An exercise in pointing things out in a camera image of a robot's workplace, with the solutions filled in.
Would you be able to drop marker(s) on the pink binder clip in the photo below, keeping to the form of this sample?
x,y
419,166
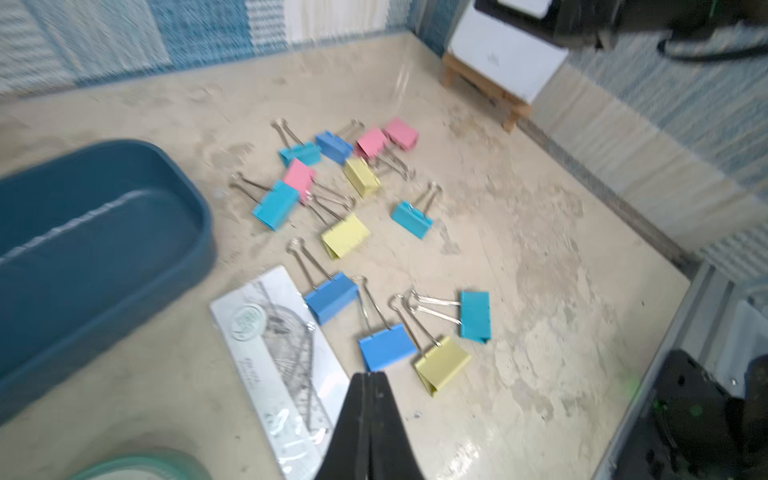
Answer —
x,y
302,178
374,147
401,134

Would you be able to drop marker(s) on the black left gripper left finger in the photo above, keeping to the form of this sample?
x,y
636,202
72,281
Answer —
x,y
347,456

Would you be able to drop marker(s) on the blue binder clip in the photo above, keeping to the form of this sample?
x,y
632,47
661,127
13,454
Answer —
x,y
385,347
337,145
329,297

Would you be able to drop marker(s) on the small wooden easel stand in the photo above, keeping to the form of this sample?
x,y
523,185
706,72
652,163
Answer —
x,y
516,108

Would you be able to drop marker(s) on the teal binder clip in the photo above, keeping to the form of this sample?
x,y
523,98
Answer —
x,y
414,216
473,312
275,206
294,148

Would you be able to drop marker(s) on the pink binder clip far right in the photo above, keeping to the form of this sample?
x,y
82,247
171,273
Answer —
x,y
401,134

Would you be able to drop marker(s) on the yellow binder clip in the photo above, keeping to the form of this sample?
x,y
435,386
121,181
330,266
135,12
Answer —
x,y
342,233
439,359
361,177

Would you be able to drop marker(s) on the green round wall clock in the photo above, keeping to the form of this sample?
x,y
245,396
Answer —
x,y
151,464

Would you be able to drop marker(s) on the pink binder clip middle far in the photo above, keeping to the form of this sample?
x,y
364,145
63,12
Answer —
x,y
374,147

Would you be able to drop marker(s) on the ruler set white package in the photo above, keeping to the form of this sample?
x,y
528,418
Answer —
x,y
293,378

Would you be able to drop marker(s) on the teal plastic storage box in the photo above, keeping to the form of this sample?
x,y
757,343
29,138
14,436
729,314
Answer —
x,y
93,244

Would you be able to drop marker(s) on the pink binder clip left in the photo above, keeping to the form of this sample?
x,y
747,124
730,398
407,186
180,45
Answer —
x,y
302,178

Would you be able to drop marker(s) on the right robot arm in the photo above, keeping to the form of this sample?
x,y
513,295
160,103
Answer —
x,y
598,24

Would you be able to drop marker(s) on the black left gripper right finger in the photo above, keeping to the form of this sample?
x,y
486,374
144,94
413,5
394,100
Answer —
x,y
390,452

